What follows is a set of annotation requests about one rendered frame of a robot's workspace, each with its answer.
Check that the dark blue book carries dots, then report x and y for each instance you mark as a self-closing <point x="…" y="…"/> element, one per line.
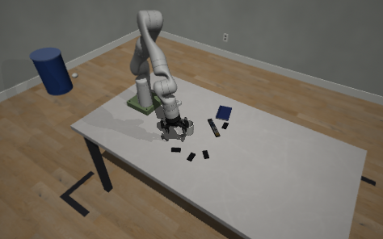
<point x="223" y="113"/>

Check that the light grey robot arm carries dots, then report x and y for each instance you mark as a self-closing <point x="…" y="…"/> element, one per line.
<point x="152" y="20"/>

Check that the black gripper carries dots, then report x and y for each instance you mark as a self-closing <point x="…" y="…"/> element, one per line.
<point x="177" y="122"/>

